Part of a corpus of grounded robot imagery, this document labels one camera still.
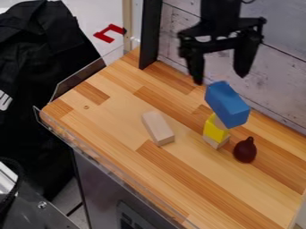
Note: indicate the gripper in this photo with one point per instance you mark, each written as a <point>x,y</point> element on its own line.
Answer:
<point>223,29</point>

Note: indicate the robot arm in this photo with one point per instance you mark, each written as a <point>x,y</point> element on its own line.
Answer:
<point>220,9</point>

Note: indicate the blue rectangular block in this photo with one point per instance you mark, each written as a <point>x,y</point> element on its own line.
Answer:
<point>227,103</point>

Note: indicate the yellow cylinder block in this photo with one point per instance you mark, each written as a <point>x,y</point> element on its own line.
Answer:
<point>215,131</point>

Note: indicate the plain wooden block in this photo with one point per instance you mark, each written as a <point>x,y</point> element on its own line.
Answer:
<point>158,128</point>

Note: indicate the dark red toy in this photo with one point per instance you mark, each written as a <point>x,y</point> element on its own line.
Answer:
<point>244,151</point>

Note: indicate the red angled piece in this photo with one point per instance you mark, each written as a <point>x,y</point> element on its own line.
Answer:
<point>106,34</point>

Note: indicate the black bag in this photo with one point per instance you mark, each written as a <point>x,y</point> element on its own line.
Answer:
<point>36,74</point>

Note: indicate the black upright post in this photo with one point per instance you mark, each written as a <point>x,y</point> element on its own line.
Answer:
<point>150,32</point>

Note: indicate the wooden upright post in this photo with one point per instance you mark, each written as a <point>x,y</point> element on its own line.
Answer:
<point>127,25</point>

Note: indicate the grey metal frame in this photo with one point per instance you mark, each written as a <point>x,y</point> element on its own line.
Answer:
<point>28,205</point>

